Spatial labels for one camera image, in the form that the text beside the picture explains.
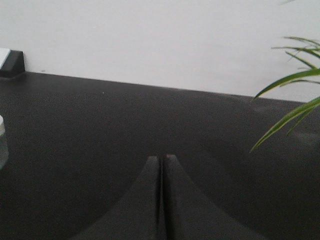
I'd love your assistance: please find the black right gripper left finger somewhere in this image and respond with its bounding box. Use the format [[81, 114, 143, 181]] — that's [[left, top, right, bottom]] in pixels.
[[71, 156, 167, 240]]

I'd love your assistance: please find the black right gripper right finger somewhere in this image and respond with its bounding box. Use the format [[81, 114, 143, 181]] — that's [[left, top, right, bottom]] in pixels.
[[162, 154, 265, 240]]

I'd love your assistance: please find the glass jar with white lid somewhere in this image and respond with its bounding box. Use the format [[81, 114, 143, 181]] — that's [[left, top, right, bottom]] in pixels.
[[0, 116, 9, 170]]

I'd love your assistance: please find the black and white power socket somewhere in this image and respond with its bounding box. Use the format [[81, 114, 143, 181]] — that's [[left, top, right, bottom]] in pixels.
[[0, 48, 26, 79]]

